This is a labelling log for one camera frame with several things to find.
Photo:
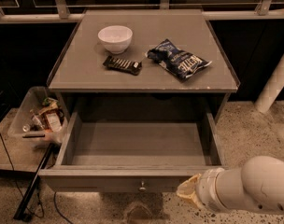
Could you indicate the blue Kettle chips bag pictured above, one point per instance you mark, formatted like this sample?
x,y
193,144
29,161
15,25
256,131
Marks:
x,y
180,63

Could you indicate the metal drawer knob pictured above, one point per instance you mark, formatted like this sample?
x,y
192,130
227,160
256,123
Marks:
x,y
142,187

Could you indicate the snack packages in bin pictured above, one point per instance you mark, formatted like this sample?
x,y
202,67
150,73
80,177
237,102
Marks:
x,y
49,117

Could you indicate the white ceramic bowl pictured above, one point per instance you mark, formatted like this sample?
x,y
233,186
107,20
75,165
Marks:
x,y
116,38

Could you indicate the grey wooden cabinet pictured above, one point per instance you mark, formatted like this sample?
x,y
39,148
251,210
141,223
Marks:
x,y
80,67

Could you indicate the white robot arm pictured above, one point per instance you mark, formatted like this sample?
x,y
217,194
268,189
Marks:
x,y
257,187

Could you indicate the black striped snack bar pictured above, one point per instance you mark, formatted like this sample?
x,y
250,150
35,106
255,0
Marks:
x,y
123,65

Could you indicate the metal window railing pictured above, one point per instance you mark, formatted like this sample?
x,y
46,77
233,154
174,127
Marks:
x,y
142,6

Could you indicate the grey top drawer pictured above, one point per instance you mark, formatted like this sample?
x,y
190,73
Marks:
x,y
115,156

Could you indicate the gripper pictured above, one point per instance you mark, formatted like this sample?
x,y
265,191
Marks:
x,y
206,188

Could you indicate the clear plastic storage bin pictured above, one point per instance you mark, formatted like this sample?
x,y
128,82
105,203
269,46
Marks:
x,y
23,128

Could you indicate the black metal stand leg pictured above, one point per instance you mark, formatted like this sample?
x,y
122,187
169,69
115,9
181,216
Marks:
x,y
20,213

